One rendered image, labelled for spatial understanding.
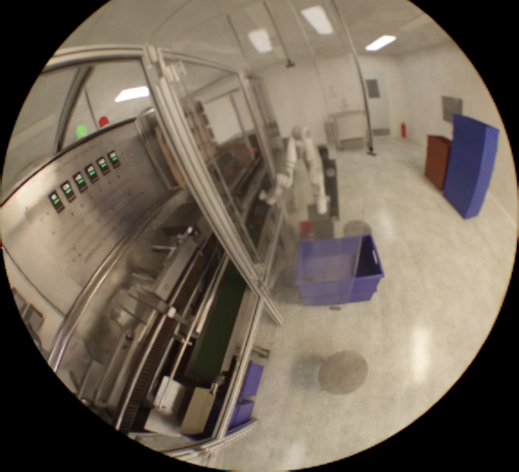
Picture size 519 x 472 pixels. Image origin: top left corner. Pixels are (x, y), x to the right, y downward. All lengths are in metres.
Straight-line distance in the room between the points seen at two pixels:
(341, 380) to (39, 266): 1.56
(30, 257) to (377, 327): 2.05
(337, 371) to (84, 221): 1.52
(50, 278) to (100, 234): 0.34
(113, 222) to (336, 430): 1.85
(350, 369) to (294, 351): 0.50
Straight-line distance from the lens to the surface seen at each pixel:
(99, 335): 0.95
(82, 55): 0.50
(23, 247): 0.92
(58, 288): 0.93
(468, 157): 2.69
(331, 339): 1.46
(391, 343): 1.54
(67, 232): 0.91
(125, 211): 1.00
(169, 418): 0.96
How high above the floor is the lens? 1.43
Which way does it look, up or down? 33 degrees down
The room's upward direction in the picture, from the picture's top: 20 degrees counter-clockwise
